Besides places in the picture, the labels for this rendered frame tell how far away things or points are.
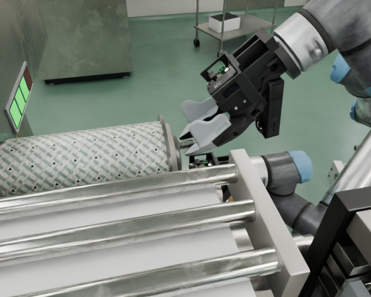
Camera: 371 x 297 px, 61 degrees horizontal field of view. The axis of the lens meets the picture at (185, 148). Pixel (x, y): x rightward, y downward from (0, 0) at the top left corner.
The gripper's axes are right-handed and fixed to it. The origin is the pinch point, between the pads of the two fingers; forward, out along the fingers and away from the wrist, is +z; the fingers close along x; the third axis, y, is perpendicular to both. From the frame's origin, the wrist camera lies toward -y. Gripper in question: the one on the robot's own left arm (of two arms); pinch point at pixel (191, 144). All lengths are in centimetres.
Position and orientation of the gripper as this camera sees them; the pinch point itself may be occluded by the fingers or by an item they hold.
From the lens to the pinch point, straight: 53.1
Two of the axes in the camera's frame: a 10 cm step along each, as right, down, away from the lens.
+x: 2.1, 6.3, -7.4
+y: -6.3, -5.0, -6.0
